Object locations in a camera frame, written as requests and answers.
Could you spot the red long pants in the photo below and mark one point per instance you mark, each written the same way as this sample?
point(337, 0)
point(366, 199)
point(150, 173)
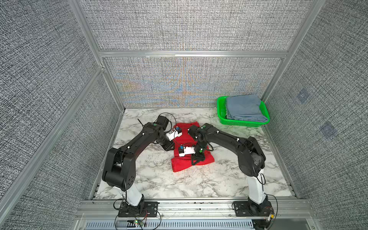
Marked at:
point(182, 163)

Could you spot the white slotted cable duct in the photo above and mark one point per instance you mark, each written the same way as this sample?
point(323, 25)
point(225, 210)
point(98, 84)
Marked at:
point(172, 224)

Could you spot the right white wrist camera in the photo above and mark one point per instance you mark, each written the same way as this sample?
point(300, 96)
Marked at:
point(183, 151)

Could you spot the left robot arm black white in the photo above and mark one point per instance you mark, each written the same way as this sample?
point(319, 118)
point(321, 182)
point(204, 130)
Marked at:
point(120, 164)

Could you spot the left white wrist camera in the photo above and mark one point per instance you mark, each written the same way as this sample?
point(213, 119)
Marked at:
point(175, 133)

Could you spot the folded grey-blue cloth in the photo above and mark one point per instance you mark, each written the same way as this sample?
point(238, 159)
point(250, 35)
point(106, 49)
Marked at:
point(245, 108)

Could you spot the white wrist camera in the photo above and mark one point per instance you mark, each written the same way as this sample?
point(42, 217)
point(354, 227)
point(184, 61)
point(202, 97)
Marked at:
point(183, 151)
point(175, 133)

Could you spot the aluminium front rail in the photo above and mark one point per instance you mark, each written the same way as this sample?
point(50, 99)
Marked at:
point(285, 207)

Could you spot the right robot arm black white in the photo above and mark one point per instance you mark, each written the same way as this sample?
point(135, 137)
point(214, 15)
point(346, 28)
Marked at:
point(251, 162)

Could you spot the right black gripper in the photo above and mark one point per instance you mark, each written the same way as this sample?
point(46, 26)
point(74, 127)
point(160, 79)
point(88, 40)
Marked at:
point(197, 158)

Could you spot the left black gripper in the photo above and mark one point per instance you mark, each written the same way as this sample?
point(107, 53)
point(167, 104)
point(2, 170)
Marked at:
point(168, 147)

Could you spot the green plastic basket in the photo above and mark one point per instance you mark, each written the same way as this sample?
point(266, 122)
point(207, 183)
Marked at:
point(222, 114)

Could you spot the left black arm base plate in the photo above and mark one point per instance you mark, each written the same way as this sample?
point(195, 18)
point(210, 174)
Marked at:
point(145, 209)

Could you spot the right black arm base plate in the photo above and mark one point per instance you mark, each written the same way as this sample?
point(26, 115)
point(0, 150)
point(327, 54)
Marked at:
point(241, 208)

